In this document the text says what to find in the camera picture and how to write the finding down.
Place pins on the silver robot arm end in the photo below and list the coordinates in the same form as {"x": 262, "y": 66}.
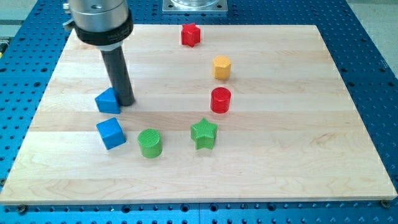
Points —
{"x": 102, "y": 23}

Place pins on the blue triangle block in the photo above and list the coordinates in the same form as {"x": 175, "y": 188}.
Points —
{"x": 107, "y": 103}

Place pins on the green star block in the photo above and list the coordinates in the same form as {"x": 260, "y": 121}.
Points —
{"x": 203, "y": 134}

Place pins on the light wooden board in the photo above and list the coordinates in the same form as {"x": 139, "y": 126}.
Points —
{"x": 292, "y": 131}

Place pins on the red cylinder block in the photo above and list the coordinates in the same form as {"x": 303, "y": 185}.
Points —
{"x": 220, "y": 100}

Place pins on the yellow hexagon block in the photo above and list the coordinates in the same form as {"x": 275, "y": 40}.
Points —
{"x": 221, "y": 67}

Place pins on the green cylinder block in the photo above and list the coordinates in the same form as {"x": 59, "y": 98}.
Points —
{"x": 150, "y": 143}

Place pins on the red star block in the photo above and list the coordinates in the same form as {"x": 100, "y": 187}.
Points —
{"x": 190, "y": 35}

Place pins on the blue cube block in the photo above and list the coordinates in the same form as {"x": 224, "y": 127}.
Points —
{"x": 111, "y": 133}

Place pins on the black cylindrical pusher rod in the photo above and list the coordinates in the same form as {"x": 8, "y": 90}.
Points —
{"x": 119, "y": 76}

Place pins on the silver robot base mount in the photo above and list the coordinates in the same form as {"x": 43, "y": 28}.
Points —
{"x": 195, "y": 6}

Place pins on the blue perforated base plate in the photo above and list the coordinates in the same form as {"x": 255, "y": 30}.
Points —
{"x": 33, "y": 53}

